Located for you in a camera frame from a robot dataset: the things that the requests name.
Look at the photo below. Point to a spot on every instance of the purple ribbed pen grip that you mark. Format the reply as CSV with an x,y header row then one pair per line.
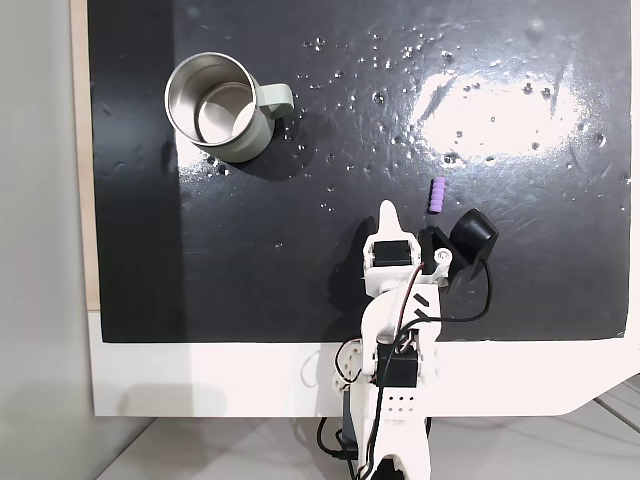
x,y
437,195

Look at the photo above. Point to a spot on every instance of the steel mug with green outside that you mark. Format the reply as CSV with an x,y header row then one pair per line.
x,y
220,100

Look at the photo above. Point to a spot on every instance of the black table mat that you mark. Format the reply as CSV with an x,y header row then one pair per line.
x,y
150,250

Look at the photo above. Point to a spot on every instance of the pale wooden board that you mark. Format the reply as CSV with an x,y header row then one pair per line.
x,y
82,200

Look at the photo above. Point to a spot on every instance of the black oval camera box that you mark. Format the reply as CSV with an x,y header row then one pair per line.
x,y
472,232

